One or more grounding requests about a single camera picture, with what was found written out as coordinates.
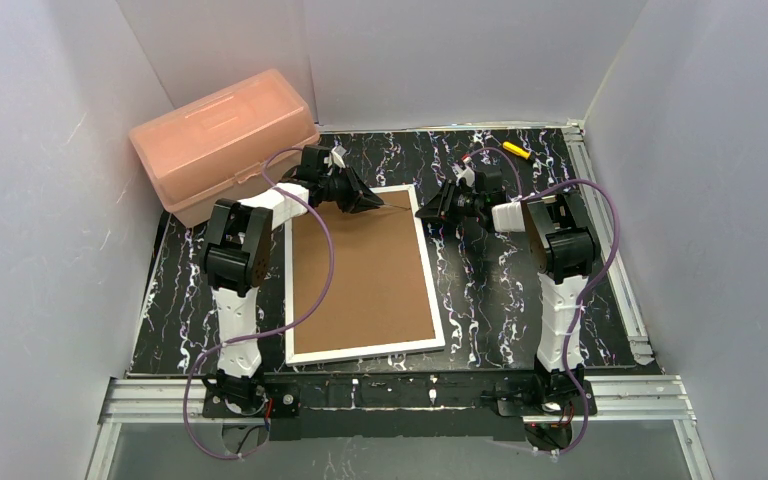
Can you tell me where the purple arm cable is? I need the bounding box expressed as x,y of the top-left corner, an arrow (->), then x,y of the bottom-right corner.
460,146 -> 622,458
181,146 -> 337,462

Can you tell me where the aluminium rail frame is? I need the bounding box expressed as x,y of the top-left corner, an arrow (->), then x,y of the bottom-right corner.
85,119 -> 717,480

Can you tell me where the yellow screwdriver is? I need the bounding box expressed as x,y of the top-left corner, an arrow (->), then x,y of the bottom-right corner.
502,141 -> 534,162

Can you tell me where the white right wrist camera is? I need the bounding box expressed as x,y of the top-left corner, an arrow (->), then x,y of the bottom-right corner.
453,156 -> 476,189

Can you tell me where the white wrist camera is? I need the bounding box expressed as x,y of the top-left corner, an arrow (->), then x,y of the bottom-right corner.
453,156 -> 476,189
327,145 -> 346,169

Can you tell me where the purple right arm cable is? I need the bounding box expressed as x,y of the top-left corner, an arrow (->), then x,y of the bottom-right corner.
460,146 -> 622,458

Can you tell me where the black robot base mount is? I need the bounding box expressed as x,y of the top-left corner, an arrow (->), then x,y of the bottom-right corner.
200,369 -> 598,448

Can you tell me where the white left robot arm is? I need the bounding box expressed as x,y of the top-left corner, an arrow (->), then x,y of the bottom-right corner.
201,145 -> 384,378

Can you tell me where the white picture frame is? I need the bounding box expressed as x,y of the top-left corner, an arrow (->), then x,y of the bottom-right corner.
284,184 -> 446,366

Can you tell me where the pink plastic storage box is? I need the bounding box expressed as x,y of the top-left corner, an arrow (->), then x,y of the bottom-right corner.
129,69 -> 319,228

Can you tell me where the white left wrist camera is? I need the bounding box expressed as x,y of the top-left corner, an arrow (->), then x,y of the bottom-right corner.
327,145 -> 346,169

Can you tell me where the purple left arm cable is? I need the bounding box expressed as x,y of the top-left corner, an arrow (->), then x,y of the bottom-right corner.
181,146 -> 337,462

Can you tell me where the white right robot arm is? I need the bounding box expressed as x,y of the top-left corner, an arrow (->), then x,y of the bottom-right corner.
415,168 -> 601,373

